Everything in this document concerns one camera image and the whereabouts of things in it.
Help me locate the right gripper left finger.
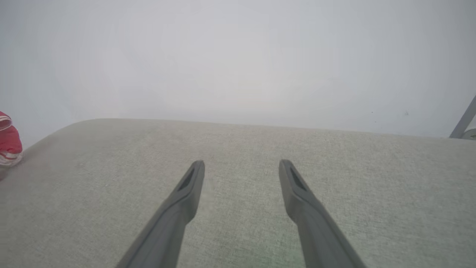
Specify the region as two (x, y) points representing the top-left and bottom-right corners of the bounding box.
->
(115, 160), (206, 268)

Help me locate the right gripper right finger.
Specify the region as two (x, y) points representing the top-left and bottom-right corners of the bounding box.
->
(279, 160), (367, 268)

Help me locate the red garment with white stripes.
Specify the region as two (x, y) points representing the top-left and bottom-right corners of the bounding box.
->
(0, 111), (24, 167)

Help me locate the grey fabric sofa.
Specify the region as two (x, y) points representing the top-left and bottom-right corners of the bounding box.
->
(0, 118), (476, 268)

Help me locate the grey metal bar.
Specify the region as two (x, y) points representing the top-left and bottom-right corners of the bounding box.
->
(449, 96), (476, 139)

